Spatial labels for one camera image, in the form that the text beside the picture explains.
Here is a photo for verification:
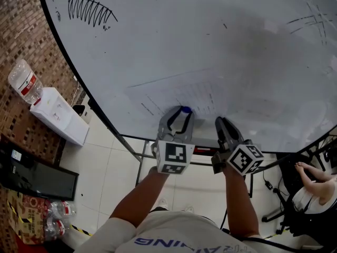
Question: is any red printed cardboard box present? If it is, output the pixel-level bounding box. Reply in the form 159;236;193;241
7;190;47;245

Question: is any black office chair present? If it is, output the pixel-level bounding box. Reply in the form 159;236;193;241
261;153;337;237

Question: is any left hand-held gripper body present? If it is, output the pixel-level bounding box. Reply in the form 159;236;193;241
151;130;196;176

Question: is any white water dispenser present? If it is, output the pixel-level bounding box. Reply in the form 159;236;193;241
29;86;91;147

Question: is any pack of water bottles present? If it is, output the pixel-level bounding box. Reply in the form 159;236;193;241
43;200;77;241

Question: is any black flat monitor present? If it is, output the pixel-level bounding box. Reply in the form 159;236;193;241
0;141;80;202

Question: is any black cable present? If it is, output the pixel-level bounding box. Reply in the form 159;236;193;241
220;208;337;253

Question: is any large white whiteboard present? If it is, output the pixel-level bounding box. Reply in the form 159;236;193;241
36;0;337;154

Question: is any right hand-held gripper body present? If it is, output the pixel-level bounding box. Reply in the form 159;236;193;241
211;138;265;177

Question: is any person's white shirt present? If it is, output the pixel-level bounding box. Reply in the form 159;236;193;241
74;210;326;253

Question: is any person's left forearm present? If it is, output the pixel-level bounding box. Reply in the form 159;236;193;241
108;167;171;228

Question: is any person's right forearm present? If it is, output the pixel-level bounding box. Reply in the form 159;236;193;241
222;164;261;239

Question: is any clear water jug red label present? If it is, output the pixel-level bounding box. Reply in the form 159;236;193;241
7;59;44;105

